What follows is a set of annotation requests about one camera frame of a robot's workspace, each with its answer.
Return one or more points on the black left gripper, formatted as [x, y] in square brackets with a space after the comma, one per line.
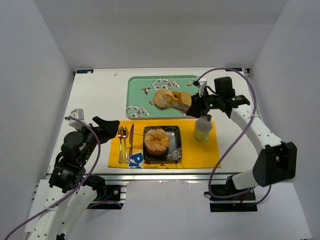
[100, 129]

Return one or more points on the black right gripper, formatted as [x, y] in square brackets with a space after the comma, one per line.
[194, 107]

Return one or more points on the silver metal tongs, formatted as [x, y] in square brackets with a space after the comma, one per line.
[195, 109]

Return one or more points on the orange sugared bundt cake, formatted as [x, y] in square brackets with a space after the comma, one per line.
[156, 141]

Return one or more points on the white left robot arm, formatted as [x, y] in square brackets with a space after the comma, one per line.
[71, 189]

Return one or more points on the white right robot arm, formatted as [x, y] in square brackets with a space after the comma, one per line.
[276, 161]

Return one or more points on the brown bread slice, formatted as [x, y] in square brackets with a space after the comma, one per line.
[186, 98]

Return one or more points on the iridescent spoon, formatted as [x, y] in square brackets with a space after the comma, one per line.
[121, 159]

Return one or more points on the pale yellow mug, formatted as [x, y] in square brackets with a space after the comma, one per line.
[202, 129]

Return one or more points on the small orange donut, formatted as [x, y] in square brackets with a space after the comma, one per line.
[176, 97]

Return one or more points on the iridescent knife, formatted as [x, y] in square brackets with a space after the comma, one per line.
[131, 136]

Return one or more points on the plain beige bagel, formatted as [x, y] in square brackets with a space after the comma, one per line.
[160, 99]

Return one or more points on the yellow printed placemat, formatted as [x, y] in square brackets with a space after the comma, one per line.
[196, 154]

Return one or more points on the blue label sticker right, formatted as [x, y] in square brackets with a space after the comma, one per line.
[233, 69]

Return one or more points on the blue label sticker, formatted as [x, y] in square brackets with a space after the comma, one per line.
[84, 71]
[233, 69]

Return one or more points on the green floral tray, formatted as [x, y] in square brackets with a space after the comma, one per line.
[141, 90]

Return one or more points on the black floral square plate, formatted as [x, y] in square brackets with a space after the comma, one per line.
[174, 150]

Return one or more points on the blue label sticker left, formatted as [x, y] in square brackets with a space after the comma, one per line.
[84, 71]

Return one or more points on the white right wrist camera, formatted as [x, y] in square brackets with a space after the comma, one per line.
[201, 84]

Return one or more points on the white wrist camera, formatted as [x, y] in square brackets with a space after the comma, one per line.
[77, 114]
[201, 84]

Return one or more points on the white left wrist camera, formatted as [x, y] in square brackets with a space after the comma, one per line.
[77, 114]

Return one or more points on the aluminium table frame rail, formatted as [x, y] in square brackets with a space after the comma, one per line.
[156, 177]

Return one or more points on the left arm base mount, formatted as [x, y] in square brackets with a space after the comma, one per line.
[107, 195]

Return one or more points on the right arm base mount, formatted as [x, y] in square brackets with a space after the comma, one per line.
[242, 203]

